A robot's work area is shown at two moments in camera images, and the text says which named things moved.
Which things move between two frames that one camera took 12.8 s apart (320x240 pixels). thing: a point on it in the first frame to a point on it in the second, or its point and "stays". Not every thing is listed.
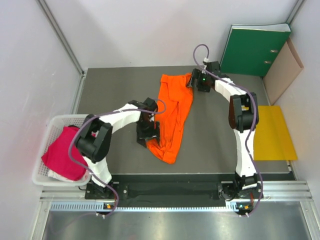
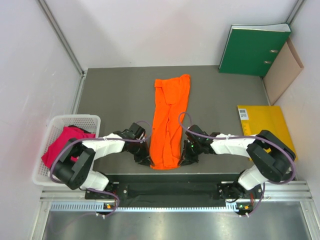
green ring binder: [250, 48] stays
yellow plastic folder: [273, 141] stays
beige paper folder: [283, 73] stays
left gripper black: [153, 133] to [144, 159]
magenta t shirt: [56, 156] stays
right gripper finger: [195, 76] to [185, 162]
